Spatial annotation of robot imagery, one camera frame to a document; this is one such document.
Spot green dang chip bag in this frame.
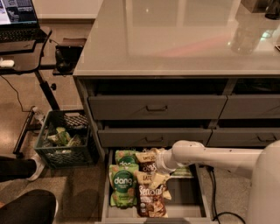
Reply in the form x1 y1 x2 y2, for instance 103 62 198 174
108 164 139 208
115 150 137 166

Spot grey cabinet with glass counter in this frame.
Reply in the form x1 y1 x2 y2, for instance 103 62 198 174
73 0 280 224

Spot rear brown sea salt bag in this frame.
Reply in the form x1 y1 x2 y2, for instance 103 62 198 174
136 150 157 172

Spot black laptop stand desk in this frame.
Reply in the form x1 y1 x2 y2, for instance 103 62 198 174
0 41 82 158

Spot open laptop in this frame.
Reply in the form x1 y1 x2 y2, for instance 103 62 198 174
0 0 47 43

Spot thin black desk cable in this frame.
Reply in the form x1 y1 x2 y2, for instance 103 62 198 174
0 74 33 114

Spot white shoe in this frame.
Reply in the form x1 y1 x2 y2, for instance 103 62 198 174
27 154 46 181

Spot dark object on counter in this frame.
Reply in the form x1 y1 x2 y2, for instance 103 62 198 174
241 0 280 20

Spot snack bags in crate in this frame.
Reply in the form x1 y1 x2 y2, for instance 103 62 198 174
46 127 83 147

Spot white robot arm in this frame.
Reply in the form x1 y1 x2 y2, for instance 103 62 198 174
156 140 280 224

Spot grey middle right drawer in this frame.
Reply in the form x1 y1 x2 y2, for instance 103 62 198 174
207 128 280 147

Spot open bottom grey drawer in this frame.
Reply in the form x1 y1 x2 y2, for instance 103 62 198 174
101 150 211 224

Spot black power cable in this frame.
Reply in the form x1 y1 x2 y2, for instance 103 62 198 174
206 164 248 224

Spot green snack bag right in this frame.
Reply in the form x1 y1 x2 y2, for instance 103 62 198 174
171 166 193 179

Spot grey top right drawer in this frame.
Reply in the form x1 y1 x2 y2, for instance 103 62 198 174
220 94 280 119

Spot green plastic crate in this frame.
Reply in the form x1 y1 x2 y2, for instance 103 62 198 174
34 109 95 169

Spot brown sea salt bag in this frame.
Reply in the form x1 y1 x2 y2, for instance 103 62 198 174
136 150 157 172
136 171 167 218

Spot grey top left drawer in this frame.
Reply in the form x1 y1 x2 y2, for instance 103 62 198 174
88 95 227 120

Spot white mouse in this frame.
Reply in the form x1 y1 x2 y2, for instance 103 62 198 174
0 59 15 68

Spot grey middle left drawer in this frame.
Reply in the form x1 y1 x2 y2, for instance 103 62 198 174
97 120 212 147

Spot black device on tray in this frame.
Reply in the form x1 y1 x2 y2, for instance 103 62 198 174
55 45 83 73

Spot front brown sea salt bag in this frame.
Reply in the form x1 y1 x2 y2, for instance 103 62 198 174
136 171 167 218

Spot person's black trouser leg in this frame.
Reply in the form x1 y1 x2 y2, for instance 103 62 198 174
0 157 31 182

